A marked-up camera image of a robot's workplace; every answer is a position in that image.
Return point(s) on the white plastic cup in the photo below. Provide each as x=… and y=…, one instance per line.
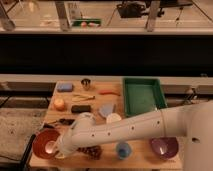
x=113, y=117

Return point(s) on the green plastic tray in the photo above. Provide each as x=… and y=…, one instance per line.
x=142, y=95

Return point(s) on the orange apple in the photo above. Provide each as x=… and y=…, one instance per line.
x=59, y=104

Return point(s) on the bunch of dark grapes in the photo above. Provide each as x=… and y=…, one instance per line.
x=93, y=152

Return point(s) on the blue plastic cup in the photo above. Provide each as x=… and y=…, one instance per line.
x=123, y=150

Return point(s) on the light blue cloth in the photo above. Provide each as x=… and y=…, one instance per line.
x=106, y=109

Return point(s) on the black chair back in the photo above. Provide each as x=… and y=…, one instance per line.
x=26, y=152

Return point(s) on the purple plastic bowl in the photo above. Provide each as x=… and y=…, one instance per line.
x=164, y=148

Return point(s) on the blue sponge block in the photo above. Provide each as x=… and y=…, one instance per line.
x=64, y=87

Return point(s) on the red plastic bowl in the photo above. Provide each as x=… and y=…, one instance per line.
x=41, y=140

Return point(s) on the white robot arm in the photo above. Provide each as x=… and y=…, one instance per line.
x=195, y=122

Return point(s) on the small metal cup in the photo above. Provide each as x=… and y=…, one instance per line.
x=86, y=83

